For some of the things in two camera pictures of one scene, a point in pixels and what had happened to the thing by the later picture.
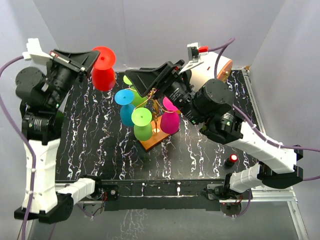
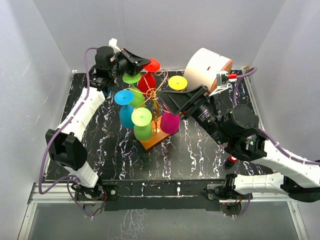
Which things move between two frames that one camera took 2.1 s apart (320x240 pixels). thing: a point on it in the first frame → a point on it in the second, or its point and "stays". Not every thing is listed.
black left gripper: x=81 y=61 → x=136 y=63
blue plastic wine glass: x=125 y=97 stays
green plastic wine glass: x=141 y=118 stays
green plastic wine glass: x=139 y=101 stays
